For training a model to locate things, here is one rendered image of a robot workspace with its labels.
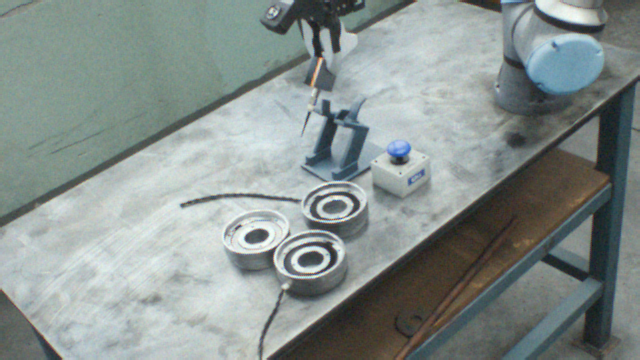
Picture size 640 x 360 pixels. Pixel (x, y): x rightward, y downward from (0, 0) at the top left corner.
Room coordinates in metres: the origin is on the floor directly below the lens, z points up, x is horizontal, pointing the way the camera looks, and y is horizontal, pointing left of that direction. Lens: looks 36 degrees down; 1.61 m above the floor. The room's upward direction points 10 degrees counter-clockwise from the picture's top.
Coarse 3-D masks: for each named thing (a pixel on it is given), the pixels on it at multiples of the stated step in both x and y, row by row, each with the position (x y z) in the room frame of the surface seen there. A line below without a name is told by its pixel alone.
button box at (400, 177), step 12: (384, 156) 1.11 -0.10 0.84; (408, 156) 1.09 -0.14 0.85; (420, 156) 1.09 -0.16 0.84; (372, 168) 1.10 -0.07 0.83; (384, 168) 1.07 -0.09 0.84; (396, 168) 1.07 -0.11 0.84; (408, 168) 1.06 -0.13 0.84; (420, 168) 1.07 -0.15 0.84; (384, 180) 1.07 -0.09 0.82; (396, 180) 1.05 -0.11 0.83; (408, 180) 1.05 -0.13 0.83; (420, 180) 1.07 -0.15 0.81; (396, 192) 1.05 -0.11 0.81; (408, 192) 1.05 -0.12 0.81
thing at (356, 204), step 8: (328, 192) 1.06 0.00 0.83; (336, 192) 1.05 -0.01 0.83; (344, 192) 1.05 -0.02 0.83; (312, 200) 1.04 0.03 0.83; (320, 200) 1.04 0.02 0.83; (352, 200) 1.02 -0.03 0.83; (312, 208) 1.02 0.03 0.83; (352, 208) 1.00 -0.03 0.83; (312, 216) 1.00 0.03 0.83; (320, 216) 1.00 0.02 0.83; (344, 216) 0.99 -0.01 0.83
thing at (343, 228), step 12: (312, 192) 1.05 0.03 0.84; (324, 192) 1.06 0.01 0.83; (360, 192) 1.04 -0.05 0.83; (324, 204) 1.03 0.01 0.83; (336, 204) 1.04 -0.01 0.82; (348, 204) 1.02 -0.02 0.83; (324, 216) 1.00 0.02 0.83; (336, 216) 0.99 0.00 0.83; (360, 216) 0.98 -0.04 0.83; (312, 228) 0.98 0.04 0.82; (324, 228) 0.97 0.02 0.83; (336, 228) 0.96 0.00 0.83; (348, 228) 0.97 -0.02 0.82; (360, 228) 0.98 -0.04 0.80
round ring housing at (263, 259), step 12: (240, 216) 1.02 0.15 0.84; (252, 216) 1.02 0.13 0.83; (264, 216) 1.02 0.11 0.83; (276, 216) 1.01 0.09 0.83; (228, 228) 1.00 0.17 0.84; (252, 228) 1.00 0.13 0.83; (264, 228) 0.99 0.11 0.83; (288, 228) 0.97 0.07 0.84; (228, 240) 0.98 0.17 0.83; (240, 240) 0.97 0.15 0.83; (252, 240) 0.99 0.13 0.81; (264, 240) 0.99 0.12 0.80; (228, 252) 0.95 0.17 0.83; (240, 252) 0.93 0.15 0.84; (252, 252) 0.92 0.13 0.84; (264, 252) 0.92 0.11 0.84; (240, 264) 0.94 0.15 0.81; (252, 264) 0.92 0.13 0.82; (264, 264) 0.93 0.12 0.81
